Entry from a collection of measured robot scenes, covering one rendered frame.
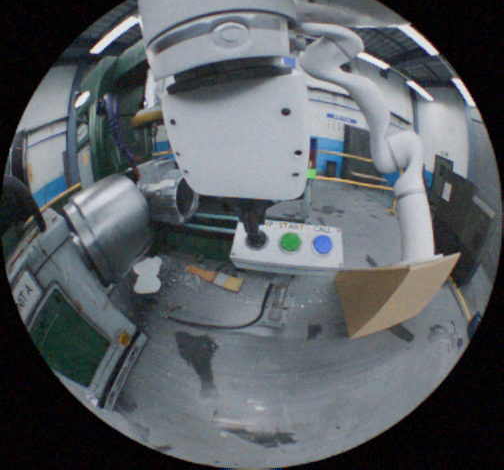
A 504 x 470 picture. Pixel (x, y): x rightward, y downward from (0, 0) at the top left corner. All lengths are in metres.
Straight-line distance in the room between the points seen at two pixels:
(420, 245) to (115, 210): 0.71
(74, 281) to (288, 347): 0.46
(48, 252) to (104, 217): 0.16
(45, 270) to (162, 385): 0.33
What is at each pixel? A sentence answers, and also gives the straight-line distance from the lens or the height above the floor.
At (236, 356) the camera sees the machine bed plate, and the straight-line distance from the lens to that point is 0.42.
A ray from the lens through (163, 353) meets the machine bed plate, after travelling 0.47.
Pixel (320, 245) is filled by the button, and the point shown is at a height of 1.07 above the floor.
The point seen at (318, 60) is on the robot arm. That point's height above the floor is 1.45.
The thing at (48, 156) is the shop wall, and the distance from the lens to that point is 5.69.
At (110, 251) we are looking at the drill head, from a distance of 0.36.
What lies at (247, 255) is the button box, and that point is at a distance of 0.24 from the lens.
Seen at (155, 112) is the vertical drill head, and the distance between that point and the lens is 0.59.
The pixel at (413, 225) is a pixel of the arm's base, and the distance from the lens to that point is 0.50.
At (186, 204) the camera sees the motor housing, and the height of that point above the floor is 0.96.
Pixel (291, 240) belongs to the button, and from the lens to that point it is 0.24.
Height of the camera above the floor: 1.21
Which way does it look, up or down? 28 degrees down
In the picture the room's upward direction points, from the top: straight up
